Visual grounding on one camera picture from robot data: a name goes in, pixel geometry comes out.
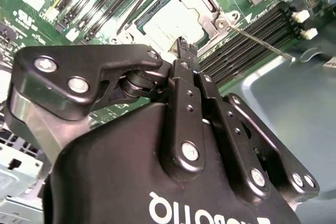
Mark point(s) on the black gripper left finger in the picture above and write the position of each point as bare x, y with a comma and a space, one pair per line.
65, 58

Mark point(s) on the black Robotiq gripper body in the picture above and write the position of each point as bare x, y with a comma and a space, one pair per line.
118, 169

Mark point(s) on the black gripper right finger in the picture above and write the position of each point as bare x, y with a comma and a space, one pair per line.
246, 155

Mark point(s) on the metal socket cover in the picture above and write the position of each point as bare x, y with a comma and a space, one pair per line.
210, 15

